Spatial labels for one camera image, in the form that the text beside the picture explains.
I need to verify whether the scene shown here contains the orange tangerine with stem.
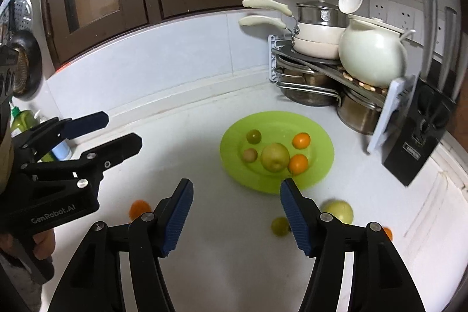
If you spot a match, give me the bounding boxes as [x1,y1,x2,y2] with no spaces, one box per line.
[292,132,311,149]

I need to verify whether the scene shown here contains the steel pot with lid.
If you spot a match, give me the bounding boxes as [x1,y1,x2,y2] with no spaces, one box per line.
[296,0,350,28]

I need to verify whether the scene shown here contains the wooden bead trivet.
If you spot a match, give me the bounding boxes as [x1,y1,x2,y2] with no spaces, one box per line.
[338,67,388,93]

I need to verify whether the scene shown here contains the steel pot with long handle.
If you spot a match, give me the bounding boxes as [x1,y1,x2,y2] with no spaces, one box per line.
[276,67,342,107]

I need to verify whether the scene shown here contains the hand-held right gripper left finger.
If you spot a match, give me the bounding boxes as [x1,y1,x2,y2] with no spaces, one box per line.
[47,179,194,312]

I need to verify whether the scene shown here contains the black kitchen scissors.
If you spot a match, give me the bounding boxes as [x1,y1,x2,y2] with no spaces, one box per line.
[417,83,450,141]

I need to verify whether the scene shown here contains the person's left hand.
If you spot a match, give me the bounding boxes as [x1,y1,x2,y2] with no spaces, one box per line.
[32,228,56,260]

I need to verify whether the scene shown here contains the cream saucepan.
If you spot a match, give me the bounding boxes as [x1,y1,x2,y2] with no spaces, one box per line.
[242,0,342,44]
[238,15,340,60]

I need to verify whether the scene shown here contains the green dish soap bottle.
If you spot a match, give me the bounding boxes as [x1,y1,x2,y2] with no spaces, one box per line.
[10,106,41,163]

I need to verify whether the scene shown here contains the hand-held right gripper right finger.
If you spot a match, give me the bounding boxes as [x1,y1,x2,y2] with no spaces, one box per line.
[280,178,426,312]

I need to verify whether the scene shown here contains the black knife block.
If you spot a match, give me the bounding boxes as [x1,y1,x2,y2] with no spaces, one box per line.
[381,73,457,186]

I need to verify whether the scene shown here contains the green plate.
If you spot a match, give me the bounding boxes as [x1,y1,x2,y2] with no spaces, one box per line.
[220,111,335,195]

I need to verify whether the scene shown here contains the grey two-tier pot rack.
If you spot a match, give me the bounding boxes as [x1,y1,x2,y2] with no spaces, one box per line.
[269,34,417,154]

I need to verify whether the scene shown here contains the hanging frying pans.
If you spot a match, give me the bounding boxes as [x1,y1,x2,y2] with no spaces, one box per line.
[6,30,42,101]

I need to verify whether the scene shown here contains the white blue pump bottle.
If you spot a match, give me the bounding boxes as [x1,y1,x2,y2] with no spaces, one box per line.
[35,110,73,160]

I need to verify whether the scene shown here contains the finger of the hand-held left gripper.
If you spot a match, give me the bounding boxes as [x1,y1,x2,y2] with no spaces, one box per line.
[13,111,109,156]
[73,132,142,187]

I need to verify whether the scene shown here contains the white ceramic pot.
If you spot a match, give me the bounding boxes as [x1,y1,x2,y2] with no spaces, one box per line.
[339,15,416,88]

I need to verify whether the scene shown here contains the white wall socket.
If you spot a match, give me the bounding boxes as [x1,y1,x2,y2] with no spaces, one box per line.
[388,1,415,31]
[435,14,447,49]
[369,0,388,22]

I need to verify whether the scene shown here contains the steel handled knife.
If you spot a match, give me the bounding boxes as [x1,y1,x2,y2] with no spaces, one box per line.
[451,42,466,102]
[441,7,457,93]
[420,0,438,79]

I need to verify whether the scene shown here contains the tall steel pot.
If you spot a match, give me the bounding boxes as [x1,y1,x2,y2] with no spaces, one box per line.
[336,87,386,135]

